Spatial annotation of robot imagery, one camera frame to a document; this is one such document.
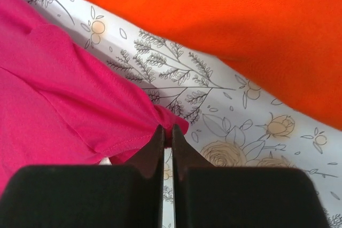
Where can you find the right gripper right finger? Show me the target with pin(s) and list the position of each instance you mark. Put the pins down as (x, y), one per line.
(209, 196)

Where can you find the floral table mat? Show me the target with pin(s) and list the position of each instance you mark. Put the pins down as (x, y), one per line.
(230, 118)

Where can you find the folded orange t shirt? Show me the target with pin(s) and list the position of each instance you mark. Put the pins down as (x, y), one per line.
(291, 48)

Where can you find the pink t shirt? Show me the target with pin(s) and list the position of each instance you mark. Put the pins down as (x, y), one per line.
(60, 104)

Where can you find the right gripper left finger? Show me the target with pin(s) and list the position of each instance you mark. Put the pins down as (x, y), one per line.
(122, 195)

